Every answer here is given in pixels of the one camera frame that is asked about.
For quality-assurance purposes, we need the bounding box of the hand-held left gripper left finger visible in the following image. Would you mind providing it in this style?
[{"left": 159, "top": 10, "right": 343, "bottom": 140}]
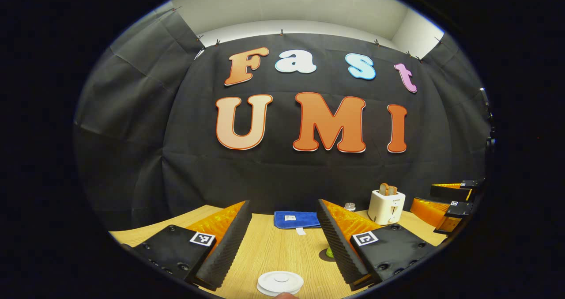
[{"left": 121, "top": 200, "right": 253, "bottom": 291}]

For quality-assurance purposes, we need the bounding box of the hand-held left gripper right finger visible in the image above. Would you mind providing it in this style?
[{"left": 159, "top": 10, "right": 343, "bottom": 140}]
[{"left": 316, "top": 199, "right": 437, "bottom": 291}]

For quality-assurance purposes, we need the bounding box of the clear water bottle green label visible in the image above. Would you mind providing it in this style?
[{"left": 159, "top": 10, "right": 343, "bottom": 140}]
[{"left": 326, "top": 202, "right": 357, "bottom": 259}]

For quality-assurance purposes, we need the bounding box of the blue towel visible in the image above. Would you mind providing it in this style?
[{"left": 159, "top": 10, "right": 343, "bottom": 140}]
[{"left": 273, "top": 211, "right": 321, "bottom": 236}]

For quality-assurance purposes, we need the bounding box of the white toaster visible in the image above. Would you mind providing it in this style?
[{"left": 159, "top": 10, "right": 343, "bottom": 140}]
[{"left": 367, "top": 189, "right": 406, "bottom": 226}]

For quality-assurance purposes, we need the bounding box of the black backdrop cloth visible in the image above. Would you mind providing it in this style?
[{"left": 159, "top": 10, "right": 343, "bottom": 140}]
[{"left": 73, "top": 10, "right": 493, "bottom": 233}]

